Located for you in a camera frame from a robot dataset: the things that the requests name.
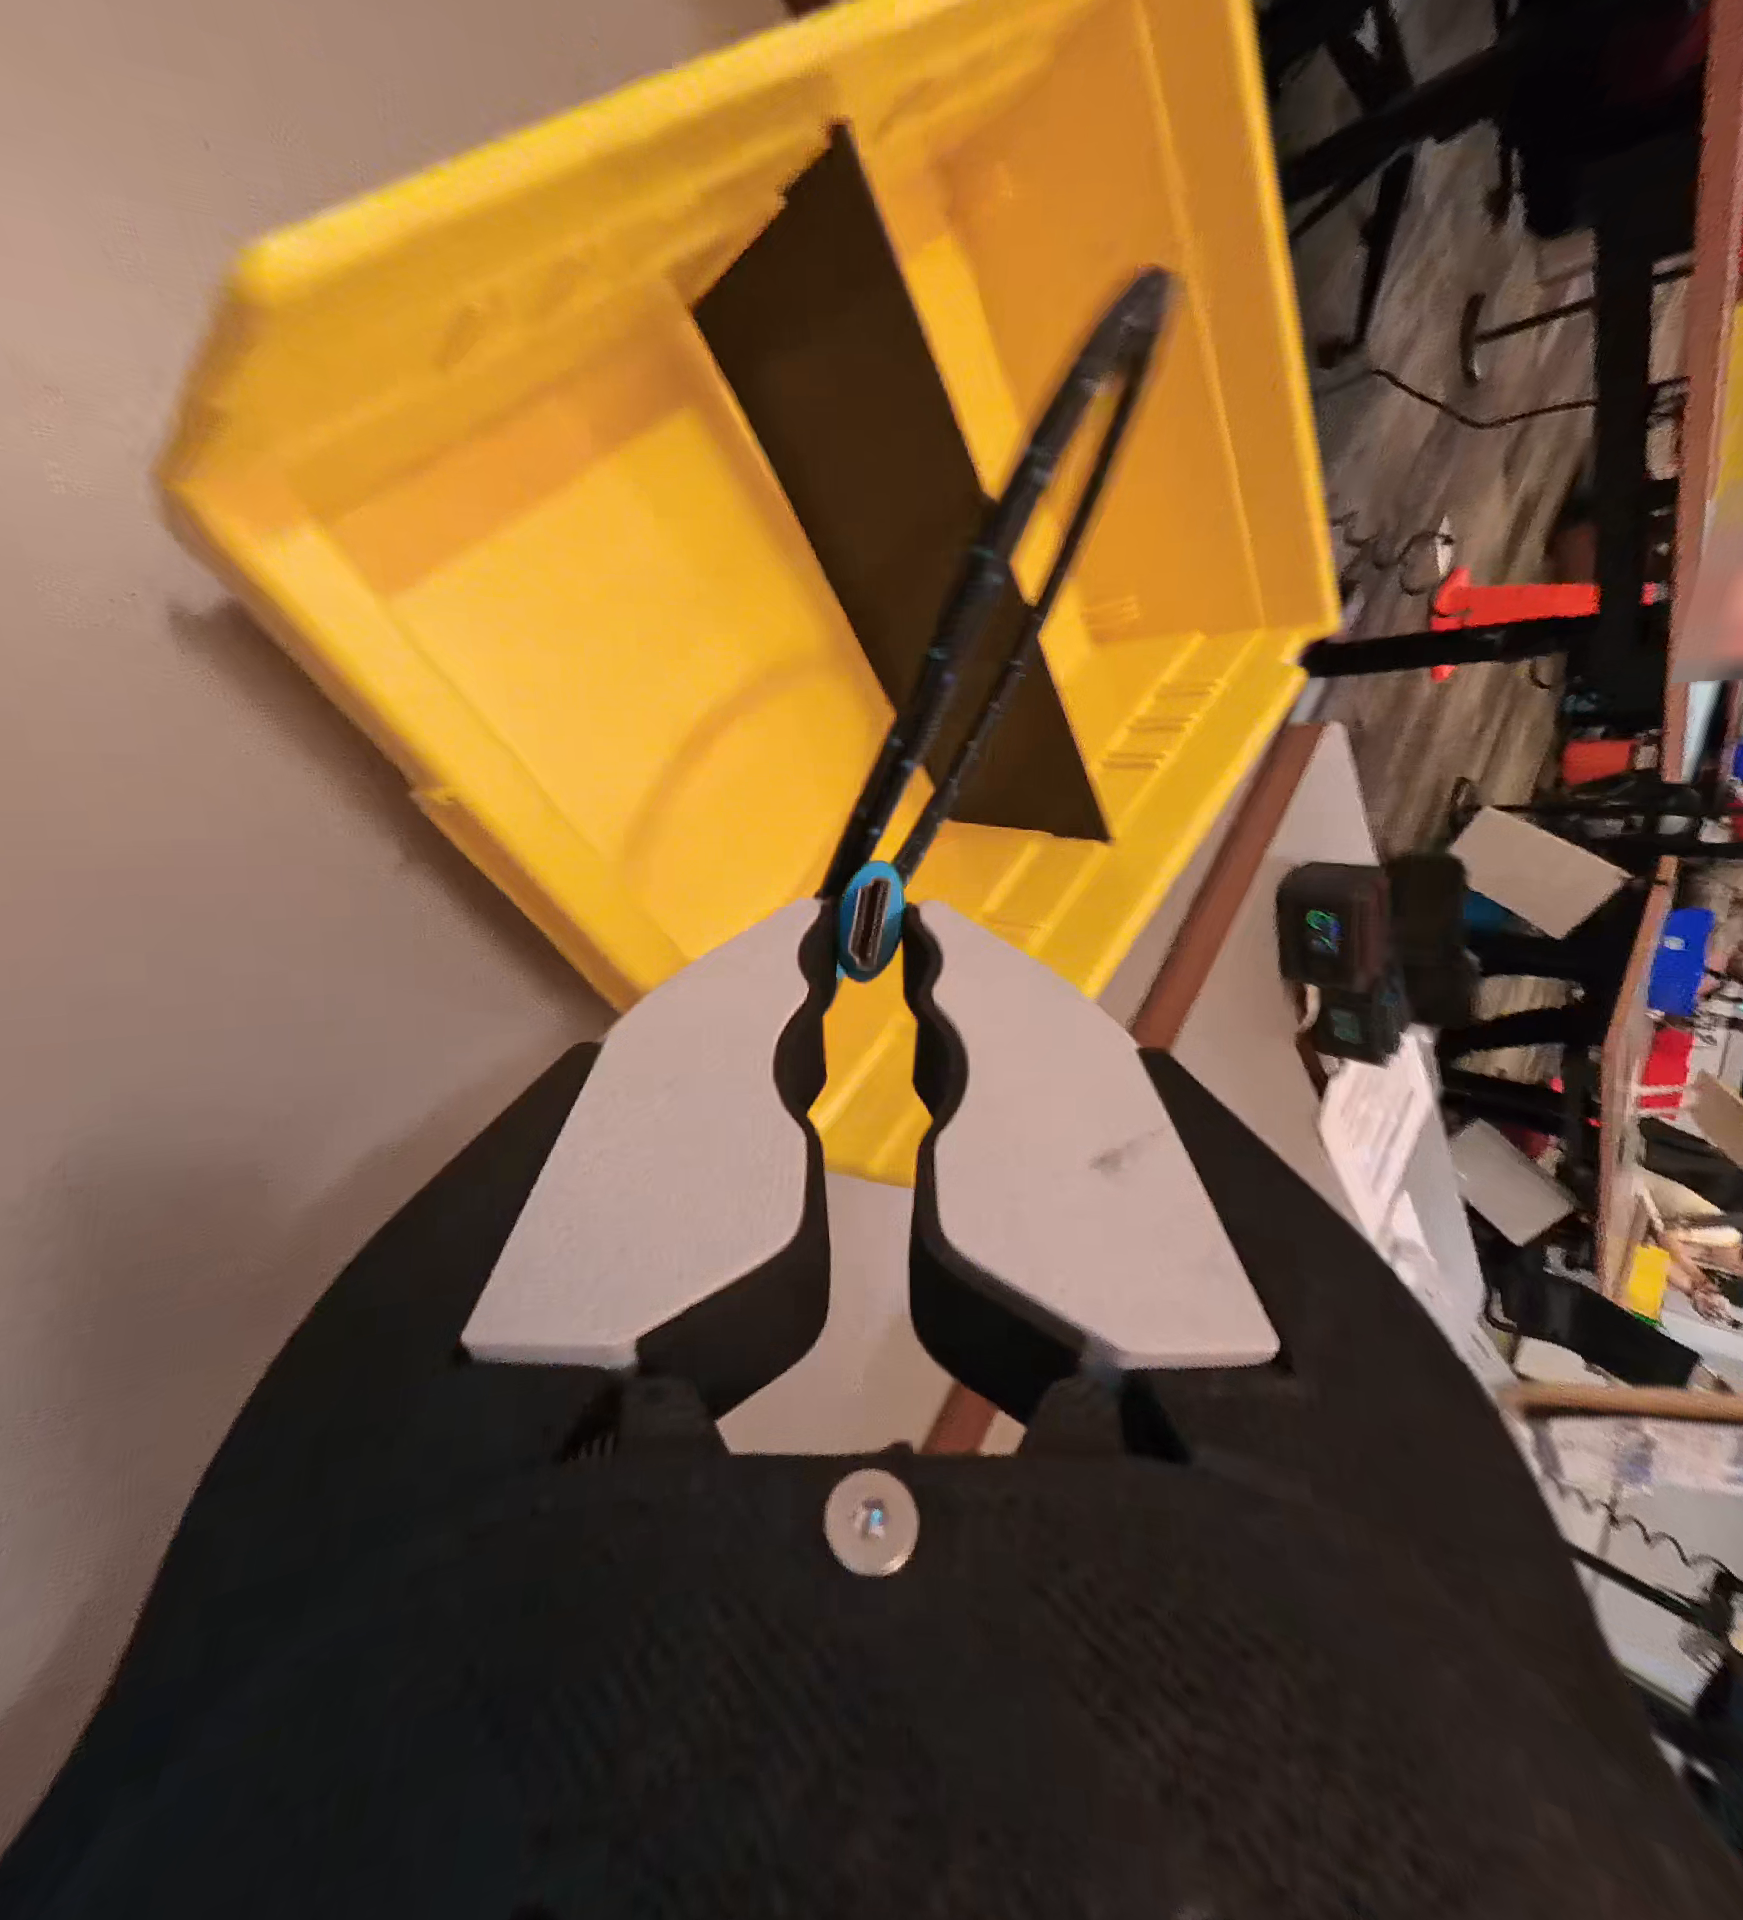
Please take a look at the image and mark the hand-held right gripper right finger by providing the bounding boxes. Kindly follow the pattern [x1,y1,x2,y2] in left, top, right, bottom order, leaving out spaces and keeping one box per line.
[904,898,1286,1425]

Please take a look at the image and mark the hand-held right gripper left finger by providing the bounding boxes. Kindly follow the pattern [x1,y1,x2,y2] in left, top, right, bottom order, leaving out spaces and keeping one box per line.
[457,898,831,1425]

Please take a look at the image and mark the black braided cable blue plug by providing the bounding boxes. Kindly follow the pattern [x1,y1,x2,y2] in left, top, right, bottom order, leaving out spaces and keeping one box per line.
[810,266,1179,983]

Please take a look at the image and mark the yellow plastic bin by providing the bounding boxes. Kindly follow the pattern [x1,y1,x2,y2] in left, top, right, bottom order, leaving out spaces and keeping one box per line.
[157,0,1349,1188]

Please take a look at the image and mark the grey desk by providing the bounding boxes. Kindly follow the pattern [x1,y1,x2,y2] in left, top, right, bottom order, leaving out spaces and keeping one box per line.
[0,0,1157,1920]

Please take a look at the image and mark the white table with brown edge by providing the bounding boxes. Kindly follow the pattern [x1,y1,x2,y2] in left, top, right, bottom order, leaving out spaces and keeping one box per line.
[930,719,1537,1458]

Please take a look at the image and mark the white paper sheets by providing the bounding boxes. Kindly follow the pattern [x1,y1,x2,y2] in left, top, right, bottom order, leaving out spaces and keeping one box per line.
[1319,1038,1488,1353]

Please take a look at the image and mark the grey cardboard sheet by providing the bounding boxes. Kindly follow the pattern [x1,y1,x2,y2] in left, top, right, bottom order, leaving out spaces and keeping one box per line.
[1447,803,1634,943]

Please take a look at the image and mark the orange plastic bar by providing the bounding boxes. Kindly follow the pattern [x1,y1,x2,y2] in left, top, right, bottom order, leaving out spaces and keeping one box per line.
[1424,568,1665,676]

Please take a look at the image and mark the black bin divider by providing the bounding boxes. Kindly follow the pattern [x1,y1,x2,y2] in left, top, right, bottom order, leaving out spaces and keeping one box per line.
[697,122,1114,846]

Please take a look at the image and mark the cluttered wooden table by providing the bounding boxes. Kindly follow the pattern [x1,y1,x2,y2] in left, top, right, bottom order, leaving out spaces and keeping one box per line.
[1592,0,1743,1307]

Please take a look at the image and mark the black action camera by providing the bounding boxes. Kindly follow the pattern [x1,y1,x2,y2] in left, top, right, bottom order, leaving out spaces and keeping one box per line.
[1274,855,1484,1071]

